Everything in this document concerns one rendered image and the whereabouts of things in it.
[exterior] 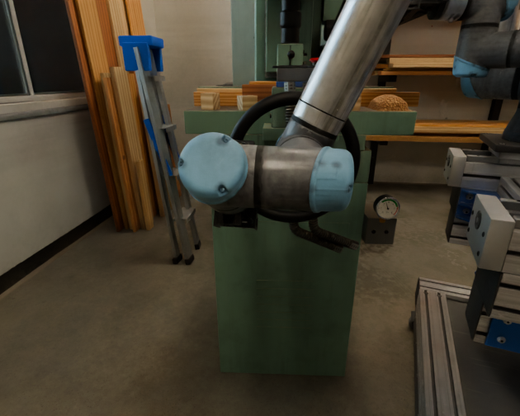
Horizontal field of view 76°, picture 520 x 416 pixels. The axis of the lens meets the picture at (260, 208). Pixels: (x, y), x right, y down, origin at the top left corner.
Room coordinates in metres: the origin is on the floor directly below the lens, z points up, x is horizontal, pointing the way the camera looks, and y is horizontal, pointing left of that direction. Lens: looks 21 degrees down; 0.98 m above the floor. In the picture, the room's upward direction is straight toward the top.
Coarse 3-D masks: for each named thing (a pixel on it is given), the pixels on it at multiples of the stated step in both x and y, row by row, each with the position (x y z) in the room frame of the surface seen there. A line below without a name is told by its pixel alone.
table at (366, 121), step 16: (192, 112) 0.90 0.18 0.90; (208, 112) 0.90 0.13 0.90; (224, 112) 0.90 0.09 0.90; (240, 112) 0.90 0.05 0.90; (352, 112) 0.89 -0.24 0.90; (368, 112) 0.89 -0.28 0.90; (384, 112) 0.88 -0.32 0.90; (400, 112) 0.88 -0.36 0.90; (416, 112) 0.88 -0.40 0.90; (192, 128) 0.90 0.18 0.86; (208, 128) 0.90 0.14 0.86; (224, 128) 0.90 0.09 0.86; (256, 128) 0.90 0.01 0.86; (272, 128) 0.80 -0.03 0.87; (368, 128) 0.89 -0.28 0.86; (384, 128) 0.88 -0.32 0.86; (400, 128) 0.88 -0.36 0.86
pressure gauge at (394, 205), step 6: (378, 198) 0.84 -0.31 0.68; (384, 198) 0.82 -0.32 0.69; (390, 198) 0.82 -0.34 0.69; (378, 204) 0.82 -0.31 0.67; (384, 204) 0.82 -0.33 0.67; (390, 204) 0.82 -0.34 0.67; (396, 204) 0.82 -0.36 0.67; (378, 210) 0.82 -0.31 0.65; (384, 210) 0.82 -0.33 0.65; (390, 210) 0.82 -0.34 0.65; (396, 210) 0.82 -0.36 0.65; (384, 216) 0.82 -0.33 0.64; (390, 216) 0.82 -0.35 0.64; (384, 222) 0.84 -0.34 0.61
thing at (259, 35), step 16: (256, 0) 1.24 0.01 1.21; (320, 0) 1.23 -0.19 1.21; (256, 16) 1.24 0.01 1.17; (320, 16) 1.24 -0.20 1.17; (256, 32) 1.24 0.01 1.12; (320, 32) 1.24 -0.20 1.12; (256, 48) 1.24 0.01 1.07; (256, 64) 1.24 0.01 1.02; (256, 80) 1.24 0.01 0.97; (272, 80) 1.24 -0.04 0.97
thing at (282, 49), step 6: (282, 48) 1.01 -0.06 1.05; (288, 48) 1.01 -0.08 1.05; (294, 48) 1.01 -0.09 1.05; (300, 48) 1.01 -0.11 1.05; (282, 54) 1.01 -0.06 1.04; (300, 54) 1.01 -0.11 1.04; (282, 60) 1.01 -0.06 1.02; (288, 60) 1.01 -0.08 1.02; (294, 60) 1.01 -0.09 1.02; (300, 60) 1.01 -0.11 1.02
